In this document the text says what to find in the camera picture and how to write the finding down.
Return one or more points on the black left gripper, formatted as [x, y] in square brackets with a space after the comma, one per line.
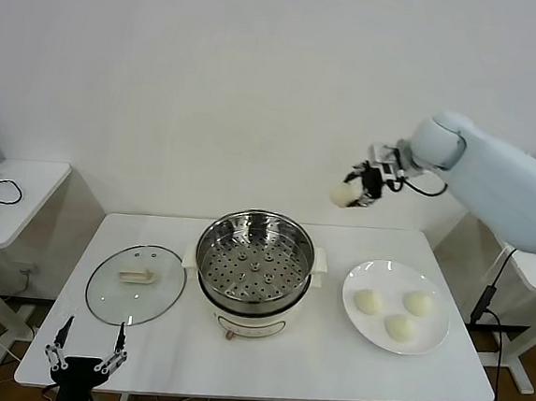
[74, 371]

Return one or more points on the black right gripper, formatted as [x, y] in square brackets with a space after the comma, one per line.
[372, 183]

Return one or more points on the white steamed baozi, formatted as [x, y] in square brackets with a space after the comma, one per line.
[419, 302]
[343, 194]
[399, 325]
[368, 300]

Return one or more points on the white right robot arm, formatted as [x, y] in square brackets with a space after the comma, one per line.
[486, 172]

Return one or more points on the perforated steel steamer basket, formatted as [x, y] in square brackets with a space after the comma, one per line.
[252, 274]

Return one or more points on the white round plate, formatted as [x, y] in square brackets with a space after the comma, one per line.
[364, 331]

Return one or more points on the white side desk with mouse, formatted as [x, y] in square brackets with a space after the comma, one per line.
[28, 198]

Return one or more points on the cream electric cooker base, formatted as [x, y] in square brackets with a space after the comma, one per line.
[248, 323]

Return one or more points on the white side desk with label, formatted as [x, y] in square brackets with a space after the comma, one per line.
[535, 280]

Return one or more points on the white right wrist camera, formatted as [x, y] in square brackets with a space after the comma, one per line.
[386, 166]

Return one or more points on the white wall socket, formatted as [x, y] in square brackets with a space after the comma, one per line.
[27, 269]

